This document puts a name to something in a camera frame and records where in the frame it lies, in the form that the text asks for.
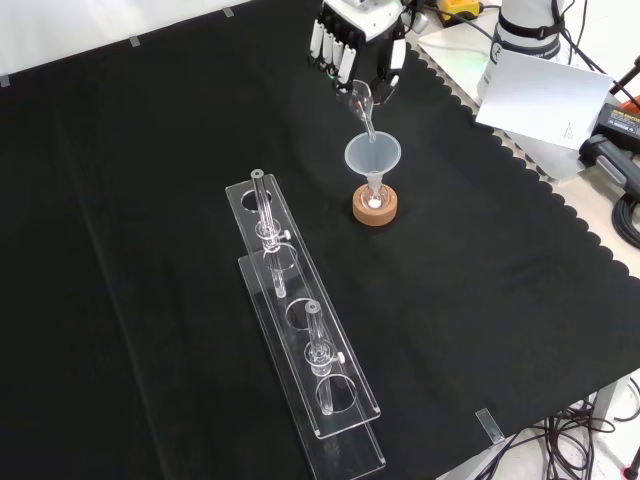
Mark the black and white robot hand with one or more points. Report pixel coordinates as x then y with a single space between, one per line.
372 22

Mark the clear glass weighing funnel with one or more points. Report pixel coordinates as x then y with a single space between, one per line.
361 102

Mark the translucent plastic funnel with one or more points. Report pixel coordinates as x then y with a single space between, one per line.
372 155

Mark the clear acrylic funnel stand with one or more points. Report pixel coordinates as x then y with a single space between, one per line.
300 320

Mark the yellow stop button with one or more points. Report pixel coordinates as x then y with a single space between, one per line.
461 7

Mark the grey tape strip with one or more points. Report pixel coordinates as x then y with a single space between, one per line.
4 81
227 12
135 41

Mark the small round-bottom glass flask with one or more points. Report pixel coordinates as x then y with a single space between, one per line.
374 199

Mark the white paper sheet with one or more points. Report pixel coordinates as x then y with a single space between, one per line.
542 97

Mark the black tripod leg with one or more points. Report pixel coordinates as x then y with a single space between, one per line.
625 80

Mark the black device with orange label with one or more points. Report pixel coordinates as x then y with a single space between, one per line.
617 130

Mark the black scalloped cloth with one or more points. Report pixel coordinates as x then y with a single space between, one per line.
150 250

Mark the clear tape strip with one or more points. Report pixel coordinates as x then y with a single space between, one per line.
490 425

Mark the grey table leg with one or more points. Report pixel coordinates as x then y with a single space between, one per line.
611 400

